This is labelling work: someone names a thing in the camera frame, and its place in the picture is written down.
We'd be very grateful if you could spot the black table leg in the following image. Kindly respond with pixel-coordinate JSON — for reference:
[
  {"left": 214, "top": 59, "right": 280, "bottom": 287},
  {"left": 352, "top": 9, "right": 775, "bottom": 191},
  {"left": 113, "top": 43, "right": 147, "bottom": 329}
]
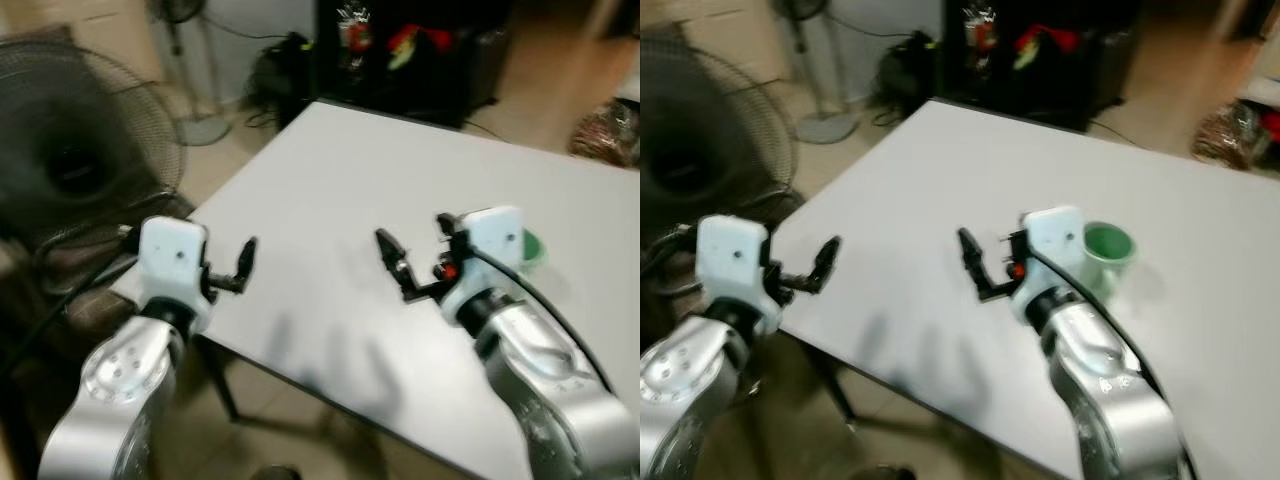
[
  {"left": 198, "top": 338, "right": 242, "bottom": 423},
  {"left": 808, "top": 345, "right": 859, "bottom": 426}
]

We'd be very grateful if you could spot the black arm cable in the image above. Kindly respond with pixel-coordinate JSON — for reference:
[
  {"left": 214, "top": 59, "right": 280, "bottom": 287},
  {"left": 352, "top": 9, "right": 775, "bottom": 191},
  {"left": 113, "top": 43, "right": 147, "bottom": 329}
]
[
  {"left": 466, "top": 246, "right": 623, "bottom": 401},
  {"left": 640, "top": 224, "right": 701, "bottom": 276},
  {"left": 0, "top": 226, "right": 141, "bottom": 381},
  {"left": 1028, "top": 246, "right": 1198, "bottom": 480}
]

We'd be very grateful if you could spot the red cloth item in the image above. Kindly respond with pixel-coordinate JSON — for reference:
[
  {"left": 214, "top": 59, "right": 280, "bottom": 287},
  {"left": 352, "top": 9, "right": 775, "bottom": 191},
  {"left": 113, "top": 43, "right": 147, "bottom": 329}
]
[
  {"left": 388, "top": 24, "right": 453, "bottom": 69},
  {"left": 1012, "top": 24, "right": 1083, "bottom": 69}
]

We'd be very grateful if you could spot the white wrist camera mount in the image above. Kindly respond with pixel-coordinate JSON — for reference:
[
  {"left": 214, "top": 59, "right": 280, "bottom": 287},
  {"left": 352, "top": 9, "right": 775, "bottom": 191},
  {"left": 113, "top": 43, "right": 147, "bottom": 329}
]
[
  {"left": 137, "top": 216, "right": 212, "bottom": 334},
  {"left": 1008, "top": 204, "right": 1091, "bottom": 328},
  {"left": 440, "top": 206, "right": 527, "bottom": 328},
  {"left": 695, "top": 214, "right": 772, "bottom": 337}
]

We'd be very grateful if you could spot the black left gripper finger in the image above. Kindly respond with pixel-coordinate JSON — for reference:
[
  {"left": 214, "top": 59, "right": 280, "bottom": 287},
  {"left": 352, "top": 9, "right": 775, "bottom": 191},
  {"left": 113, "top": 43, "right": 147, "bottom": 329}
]
[
  {"left": 811, "top": 236, "right": 844, "bottom": 295},
  {"left": 233, "top": 236, "right": 259, "bottom": 293}
]

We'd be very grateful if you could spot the black cabinet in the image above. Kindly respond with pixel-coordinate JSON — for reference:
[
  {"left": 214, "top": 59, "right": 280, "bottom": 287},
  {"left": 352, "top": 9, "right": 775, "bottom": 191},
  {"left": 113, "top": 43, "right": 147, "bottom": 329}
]
[
  {"left": 314, "top": 0, "right": 513, "bottom": 129},
  {"left": 940, "top": 0, "right": 1143, "bottom": 133}
]

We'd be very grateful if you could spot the black bag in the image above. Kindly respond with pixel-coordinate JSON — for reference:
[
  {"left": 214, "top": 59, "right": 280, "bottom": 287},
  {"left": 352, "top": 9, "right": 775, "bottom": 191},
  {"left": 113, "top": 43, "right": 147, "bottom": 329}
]
[
  {"left": 246, "top": 31, "right": 319, "bottom": 128},
  {"left": 876, "top": 29, "right": 947, "bottom": 121}
]

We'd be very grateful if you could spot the large black floor fan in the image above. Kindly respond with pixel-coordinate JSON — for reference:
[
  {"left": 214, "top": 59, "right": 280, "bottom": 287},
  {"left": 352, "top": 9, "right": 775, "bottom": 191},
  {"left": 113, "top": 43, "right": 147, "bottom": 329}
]
[
  {"left": 640, "top": 42, "right": 803, "bottom": 249},
  {"left": 0, "top": 38, "right": 187, "bottom": 251}
]

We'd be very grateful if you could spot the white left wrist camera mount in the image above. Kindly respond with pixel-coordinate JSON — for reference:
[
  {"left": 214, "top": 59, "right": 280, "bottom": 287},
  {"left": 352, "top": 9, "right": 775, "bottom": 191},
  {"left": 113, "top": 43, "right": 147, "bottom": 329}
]
[
  {"left": 695, "top": 214, "right": 772, "bottom": 337},
  {"left": 137, "top": 216, "right": 212, "bottom": 334}
]

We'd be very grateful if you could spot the brown patterned basket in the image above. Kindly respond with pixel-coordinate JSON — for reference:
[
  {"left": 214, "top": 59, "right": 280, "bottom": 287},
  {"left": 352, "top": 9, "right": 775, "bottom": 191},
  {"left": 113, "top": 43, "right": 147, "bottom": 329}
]
[
  {"left": 1193, "top": 100, "right": 1269, "bottom": 172},
  {"left": 569, "top": 99, "right": 641, "bottom": 168}
]

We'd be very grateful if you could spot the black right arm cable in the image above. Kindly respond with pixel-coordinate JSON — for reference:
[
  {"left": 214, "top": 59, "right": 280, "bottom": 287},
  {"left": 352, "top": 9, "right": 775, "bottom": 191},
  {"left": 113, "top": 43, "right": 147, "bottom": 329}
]
[
  {"left": 1028, "top": 246, "right": 1198, "bottom": 480},
  {"left": 466, "top": 246, "right": 623, "bottom": 401}
]

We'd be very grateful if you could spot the green plastic cup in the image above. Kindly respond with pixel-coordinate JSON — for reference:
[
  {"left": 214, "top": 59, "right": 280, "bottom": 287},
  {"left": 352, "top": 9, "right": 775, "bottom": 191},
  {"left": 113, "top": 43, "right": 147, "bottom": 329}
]
[
  {"left": 1082, "top": 221, "right": 1139, "bottom": 303},
  {"left": 520, "top": 229, "right": 550, "bottom": 279}
]

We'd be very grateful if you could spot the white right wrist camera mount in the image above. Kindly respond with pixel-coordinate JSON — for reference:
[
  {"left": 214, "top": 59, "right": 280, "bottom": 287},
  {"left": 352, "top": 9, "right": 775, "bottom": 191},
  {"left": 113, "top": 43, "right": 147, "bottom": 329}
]
[
  {"left": 440, "top": 206, "right": 527, "bottom": 328},
  {"left": 1008, "top": 204, "right": 1091, "bottom": 328}
]

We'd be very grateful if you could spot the grey pedestal fan stand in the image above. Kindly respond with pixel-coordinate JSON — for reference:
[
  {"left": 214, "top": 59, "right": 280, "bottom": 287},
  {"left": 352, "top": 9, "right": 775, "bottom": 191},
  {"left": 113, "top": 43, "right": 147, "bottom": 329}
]
[
  {"left": 148, "top": 0, "right": 233, "bottom": 147},
  {"left": 778, "top": 0, "right": 863, "bottom": 146}
]

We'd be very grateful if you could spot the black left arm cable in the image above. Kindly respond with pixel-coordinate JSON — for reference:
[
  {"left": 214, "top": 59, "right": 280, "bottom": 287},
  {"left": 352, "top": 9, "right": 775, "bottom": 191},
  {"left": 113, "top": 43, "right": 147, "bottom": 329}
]
[
  {"left": 640, "top": 224, "right": 701, "bottom": 276},
  {"left": 0, "top": 226, "right": 141, "bottom": 381}
]

